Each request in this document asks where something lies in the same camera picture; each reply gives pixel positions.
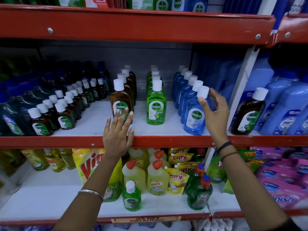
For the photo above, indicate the person's right hand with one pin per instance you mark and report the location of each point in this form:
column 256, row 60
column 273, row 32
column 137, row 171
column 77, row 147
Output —
column 217, row 122

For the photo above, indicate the person's left hand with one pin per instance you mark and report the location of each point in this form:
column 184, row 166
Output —
column 116, row 141

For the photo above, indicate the person's left little finger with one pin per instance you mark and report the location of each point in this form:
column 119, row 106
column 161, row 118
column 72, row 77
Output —
column 107, row 126

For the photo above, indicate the person's left thumb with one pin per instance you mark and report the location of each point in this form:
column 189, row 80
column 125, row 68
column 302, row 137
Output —
column 130, row 138

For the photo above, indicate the person's right thumb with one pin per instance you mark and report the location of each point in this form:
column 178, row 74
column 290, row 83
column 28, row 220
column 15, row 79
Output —
column 204, row 107

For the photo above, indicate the person's left middle finger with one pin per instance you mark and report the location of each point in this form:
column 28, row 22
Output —
column 123, row 120

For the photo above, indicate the blue antiseptic bottle white cap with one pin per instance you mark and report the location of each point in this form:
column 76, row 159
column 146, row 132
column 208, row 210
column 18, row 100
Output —
column 195, row 117

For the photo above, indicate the person's left forearm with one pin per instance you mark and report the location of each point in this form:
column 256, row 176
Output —
column 84, row 214

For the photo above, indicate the person's right forearm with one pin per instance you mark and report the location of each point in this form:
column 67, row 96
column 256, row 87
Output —
column 252, row 190

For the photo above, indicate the yellow cleaner bottle red cap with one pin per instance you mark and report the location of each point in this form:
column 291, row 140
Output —
column 157, row 182
column 158, row 155
column 133, row 178
column 138, row 156

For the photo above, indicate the brown antiseptic bottle white cap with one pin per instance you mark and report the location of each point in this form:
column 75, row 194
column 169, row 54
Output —
column 130, row 93
column 134, row 80
column 119, row 98
column 133, row 86

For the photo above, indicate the row of blue liquid bottles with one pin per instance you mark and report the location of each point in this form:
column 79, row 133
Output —
column 185, row 93

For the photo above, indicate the red-edged white shelf board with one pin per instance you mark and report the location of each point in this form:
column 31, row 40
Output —
column 223, row 204
column 293, row 28
column 156, row 139
column 120, row 26
column 48, row 194
column 264, row 141

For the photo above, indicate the green antiseptic bottle white cap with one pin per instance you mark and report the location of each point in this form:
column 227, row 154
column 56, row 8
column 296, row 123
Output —
column 156, row 105
column 155, row 72
column 153, row 66
column 156, row 77
column 154, row 69

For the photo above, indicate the yellow-green dishwash pouch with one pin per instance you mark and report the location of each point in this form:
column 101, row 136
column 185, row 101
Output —
column 89, row 165

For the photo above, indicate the black wristband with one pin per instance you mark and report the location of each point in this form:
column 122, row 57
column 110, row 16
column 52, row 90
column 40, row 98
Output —
column 225, row 146

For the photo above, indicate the group of small brown bottles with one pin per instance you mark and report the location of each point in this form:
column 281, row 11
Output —
column 63, row 120

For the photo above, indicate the large brown antiseptic bottle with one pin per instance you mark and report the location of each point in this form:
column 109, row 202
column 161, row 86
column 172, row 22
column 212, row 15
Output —
column 247, row 115

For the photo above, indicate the green dish bottle red cap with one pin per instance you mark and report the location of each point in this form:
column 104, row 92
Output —
column 192, row 180
column 201, row 152
column 199, row 194

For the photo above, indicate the yellow spouted pouch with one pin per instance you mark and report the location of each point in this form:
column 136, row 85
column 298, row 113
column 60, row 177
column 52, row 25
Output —
column 178, row 180
column 178, row 150
column 185, row 168
column 180, row 157

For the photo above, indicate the yellow liquid bottle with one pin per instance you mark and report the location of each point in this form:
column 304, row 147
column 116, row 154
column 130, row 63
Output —
column 68, row 158
column 36, row 161
column 55, row 163
column 12, row 161

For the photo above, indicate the small green bottle white cap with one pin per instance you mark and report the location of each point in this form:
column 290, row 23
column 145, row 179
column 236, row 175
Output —
column 131, row 199

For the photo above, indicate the green refill pouch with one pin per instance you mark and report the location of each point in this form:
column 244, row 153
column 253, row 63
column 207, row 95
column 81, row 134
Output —
column 216, row 170
column 228, row 187

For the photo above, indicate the green and yellow packs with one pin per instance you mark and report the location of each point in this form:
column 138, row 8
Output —
column 247, row 155

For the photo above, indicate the silver bangle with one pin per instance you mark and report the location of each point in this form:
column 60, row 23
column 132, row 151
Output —
column 91, row 192

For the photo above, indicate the row of light blue jugs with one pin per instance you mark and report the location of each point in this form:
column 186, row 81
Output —
column 284, row 110

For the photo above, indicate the yellow shelf price label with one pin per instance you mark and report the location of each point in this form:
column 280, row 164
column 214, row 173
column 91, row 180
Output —
column 146, row 219

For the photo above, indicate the row of dark green jugs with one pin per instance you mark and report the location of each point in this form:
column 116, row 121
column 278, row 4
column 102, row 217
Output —
column 12, row 117

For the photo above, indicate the blue bottle round label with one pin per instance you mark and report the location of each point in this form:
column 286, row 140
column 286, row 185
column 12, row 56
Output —
column 199, row 5
column 180, row 3

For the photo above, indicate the stack of pink pouches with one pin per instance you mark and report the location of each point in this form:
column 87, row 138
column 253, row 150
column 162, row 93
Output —
column 284, row 180

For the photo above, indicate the row of dark blue pouches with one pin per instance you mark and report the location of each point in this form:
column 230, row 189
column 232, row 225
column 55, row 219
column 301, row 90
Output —
column 240, row 4

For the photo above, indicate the green bottle round label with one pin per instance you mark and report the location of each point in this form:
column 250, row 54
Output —
column 162, row 4

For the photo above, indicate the green bottle white label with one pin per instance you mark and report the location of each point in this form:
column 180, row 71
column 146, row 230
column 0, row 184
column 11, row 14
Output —
column 142, row 3

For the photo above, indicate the white bottle tops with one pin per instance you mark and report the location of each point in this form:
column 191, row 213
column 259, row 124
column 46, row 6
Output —
column 216, row 225

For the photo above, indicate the red and white pouch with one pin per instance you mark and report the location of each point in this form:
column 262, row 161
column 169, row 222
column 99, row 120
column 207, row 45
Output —
column 96, row 2

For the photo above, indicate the blue packs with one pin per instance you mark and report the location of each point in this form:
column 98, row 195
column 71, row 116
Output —
column 28, row 229

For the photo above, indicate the row of green packs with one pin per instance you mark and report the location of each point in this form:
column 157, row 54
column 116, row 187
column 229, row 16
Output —
column 69, row 1

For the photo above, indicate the blue printed pouches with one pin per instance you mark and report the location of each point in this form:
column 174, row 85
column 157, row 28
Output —
column 296, row 7

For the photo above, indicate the black sleeve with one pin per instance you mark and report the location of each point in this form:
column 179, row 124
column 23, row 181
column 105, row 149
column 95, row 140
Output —
column 292, row 226

